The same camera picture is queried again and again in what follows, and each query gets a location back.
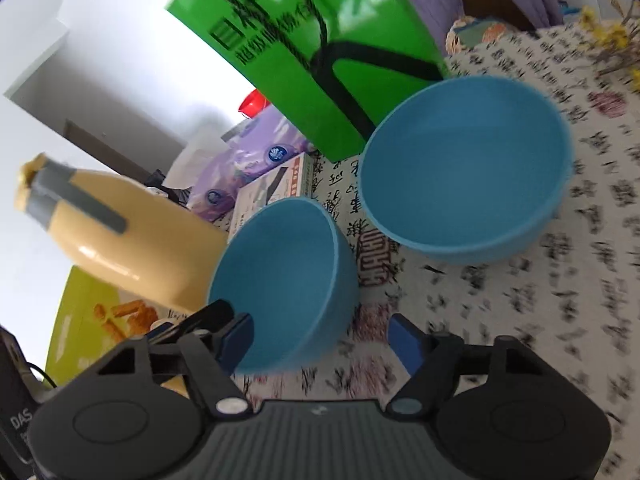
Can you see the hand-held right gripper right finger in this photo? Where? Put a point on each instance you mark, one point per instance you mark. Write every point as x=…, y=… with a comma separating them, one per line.
x=405, y=340

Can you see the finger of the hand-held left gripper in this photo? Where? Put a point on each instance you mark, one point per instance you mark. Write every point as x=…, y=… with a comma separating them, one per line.
x=164, y=333

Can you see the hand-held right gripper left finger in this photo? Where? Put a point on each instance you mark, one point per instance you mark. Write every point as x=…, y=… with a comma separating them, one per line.
x=240, y=337

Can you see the blue bowl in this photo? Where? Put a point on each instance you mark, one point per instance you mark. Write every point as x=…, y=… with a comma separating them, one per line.
x=285, y=270
x=465, y=170

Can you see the yellow snack bag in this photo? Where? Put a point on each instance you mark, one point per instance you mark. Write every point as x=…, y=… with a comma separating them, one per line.
x=75, y=325

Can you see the yellow thermos jug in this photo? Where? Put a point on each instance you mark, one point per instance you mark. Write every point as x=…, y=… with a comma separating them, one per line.
x=140, y=240

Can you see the purple tissue pack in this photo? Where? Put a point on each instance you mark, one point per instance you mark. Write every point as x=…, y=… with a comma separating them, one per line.
x=270, y=145
x=215, y=197

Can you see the white cardboard box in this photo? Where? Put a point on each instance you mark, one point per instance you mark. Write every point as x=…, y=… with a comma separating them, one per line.
x=260, y=195

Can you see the printed calligraphy tablecloth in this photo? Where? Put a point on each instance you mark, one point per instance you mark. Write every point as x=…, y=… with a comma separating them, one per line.
x=550, y=310

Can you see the white plastic bag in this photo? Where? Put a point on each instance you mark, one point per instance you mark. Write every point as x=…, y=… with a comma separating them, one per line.
x=192, y=157

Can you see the red bottle cap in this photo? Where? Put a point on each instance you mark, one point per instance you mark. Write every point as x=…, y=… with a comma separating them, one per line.
x=252, y=101

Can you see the green paper bag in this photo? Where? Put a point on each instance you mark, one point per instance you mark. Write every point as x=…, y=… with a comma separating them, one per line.
x=300, y=60

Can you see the patterned seat cushion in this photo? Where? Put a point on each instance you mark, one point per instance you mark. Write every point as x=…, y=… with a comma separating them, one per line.
x=470, y=35

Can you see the yellow flower branch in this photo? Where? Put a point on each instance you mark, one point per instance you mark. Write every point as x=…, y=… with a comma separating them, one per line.
x=607, y=40

